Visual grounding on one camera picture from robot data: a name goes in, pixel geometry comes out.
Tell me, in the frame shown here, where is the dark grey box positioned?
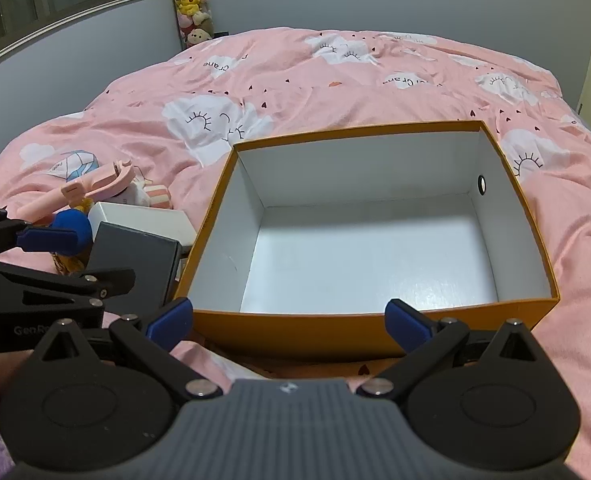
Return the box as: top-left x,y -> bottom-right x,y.
86,222 -> 183,318

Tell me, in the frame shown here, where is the white glasses case box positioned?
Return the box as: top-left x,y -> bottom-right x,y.
87,202 -> 197,248

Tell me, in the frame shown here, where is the hanging plush toy organizer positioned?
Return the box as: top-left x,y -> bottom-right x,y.
162,0 -> 217,50

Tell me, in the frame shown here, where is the orange cardboard box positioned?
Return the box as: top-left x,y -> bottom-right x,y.
177,120 -> 560,362

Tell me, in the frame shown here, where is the white cat plush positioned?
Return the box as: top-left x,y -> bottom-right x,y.
107,174 -> 173,209

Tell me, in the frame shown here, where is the brown bear plush blue cap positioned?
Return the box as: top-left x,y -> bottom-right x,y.
50,198 -> 94,275

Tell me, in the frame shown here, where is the pink phone holder stick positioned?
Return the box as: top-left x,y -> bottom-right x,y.
16,160 -> 135,223

